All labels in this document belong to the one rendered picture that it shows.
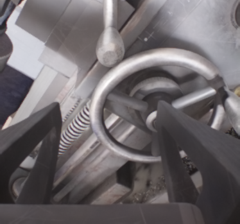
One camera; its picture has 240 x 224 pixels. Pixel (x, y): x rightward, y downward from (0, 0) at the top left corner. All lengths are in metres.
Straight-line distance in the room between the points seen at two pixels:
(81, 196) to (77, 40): 0.71
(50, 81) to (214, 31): 0.38
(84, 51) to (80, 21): 0.04
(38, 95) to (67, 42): 0.29
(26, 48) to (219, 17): 3.98
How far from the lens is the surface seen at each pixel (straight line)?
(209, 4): 0.35
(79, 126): 0.53
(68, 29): 0.33
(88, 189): 0.90
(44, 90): 0.58
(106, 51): 0.18
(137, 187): 0.80
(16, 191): 0.79
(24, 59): 4.32
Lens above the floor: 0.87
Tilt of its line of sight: 22 degrees down
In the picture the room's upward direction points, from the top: 59 degrees counter-clockwise
